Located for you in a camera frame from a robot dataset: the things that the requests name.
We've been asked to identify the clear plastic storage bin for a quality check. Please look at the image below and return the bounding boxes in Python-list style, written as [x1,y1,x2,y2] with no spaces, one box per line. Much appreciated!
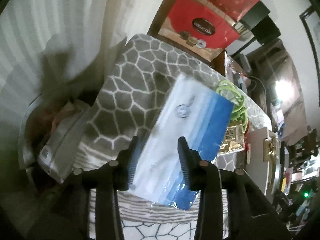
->
[19,97,93,185]

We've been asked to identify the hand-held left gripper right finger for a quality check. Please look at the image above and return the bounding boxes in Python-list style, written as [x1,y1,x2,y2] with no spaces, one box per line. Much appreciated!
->
[177,136,290,240]

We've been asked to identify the large dark screen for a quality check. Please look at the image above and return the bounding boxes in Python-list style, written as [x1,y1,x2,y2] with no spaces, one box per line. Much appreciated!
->
[246,39,308,145]

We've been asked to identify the white curtain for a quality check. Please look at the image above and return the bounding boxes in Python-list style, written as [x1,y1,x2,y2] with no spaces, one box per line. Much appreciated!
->
[0,0,175,120]

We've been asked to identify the pack of blue face masks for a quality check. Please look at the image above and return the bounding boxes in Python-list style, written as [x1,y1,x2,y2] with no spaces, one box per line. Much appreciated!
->
[127,74,234,210]

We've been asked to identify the framed wall picture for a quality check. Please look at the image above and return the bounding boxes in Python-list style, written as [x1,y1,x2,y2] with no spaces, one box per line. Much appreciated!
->
[299,4,320,85]

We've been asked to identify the pile of assorted clutter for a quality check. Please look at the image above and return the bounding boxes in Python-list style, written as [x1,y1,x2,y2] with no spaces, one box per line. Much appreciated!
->
[272,125,320,230]

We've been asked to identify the green cord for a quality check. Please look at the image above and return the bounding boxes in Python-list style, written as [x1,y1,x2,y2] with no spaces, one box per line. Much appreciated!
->
[212,79,249,130]

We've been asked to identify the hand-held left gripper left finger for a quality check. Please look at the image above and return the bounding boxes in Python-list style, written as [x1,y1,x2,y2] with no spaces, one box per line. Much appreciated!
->
[72,136,145,240]

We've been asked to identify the gold tissue pack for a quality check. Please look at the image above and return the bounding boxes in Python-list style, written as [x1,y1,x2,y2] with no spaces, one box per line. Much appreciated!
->
[216,124,247,155]

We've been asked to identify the white cardboard box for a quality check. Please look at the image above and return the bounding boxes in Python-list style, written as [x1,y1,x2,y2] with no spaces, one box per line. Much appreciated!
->
[215,127,280,195]

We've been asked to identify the red gift bag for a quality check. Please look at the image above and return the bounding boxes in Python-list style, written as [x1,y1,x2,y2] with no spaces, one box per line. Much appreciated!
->
[158,0,240,62]

